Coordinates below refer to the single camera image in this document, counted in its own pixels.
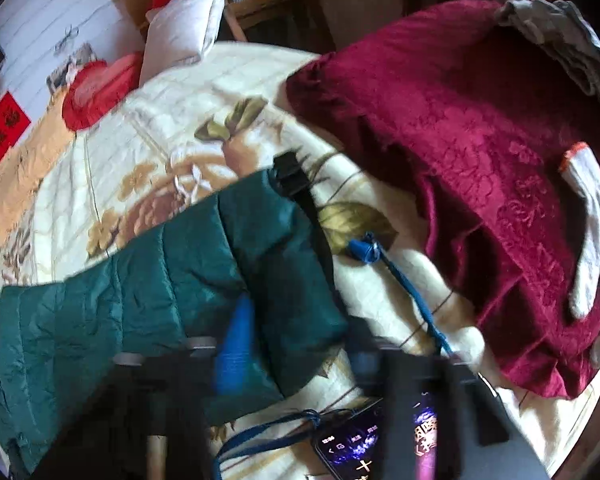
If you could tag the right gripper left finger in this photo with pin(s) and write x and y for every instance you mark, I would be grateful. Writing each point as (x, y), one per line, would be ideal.
(145, 419)

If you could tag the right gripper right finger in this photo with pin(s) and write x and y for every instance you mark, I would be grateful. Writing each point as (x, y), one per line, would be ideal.
(438, 419)

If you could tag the dark green puffer jacket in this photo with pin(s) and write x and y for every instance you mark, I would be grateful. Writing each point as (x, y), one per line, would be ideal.
(256, 242)

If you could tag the smartphone with lit screen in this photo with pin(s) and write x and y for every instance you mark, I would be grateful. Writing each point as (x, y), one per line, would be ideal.
(346, 443)

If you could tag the white knit work glove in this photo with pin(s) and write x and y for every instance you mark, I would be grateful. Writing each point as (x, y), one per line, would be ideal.
(581, 171)

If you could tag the yellow ruffled pillow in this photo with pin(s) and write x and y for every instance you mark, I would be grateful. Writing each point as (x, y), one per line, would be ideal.
(24, 166)

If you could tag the floral cream bed quilt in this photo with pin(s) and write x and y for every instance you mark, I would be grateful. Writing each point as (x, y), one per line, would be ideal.
(193, 129)

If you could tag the red banner with characters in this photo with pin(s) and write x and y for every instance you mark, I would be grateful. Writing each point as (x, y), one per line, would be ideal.
(13, 123)

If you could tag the dark red velvet blanket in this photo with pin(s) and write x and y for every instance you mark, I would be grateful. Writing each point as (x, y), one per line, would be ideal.
(473, 120)

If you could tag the red ruffled heart pillow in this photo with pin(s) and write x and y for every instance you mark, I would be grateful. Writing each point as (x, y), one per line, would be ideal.
(98, 88)

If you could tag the framed photo on headboard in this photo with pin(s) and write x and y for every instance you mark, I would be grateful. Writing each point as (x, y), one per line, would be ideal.
(63, 75)

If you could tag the white satin pillow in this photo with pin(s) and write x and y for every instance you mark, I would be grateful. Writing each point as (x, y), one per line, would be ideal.
(180, 33)

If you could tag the grey cloth garment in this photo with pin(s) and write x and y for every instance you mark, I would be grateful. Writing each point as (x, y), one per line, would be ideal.
(563, 34)

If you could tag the wooden chair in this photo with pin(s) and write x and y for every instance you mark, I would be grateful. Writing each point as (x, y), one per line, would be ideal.
(303, 23)

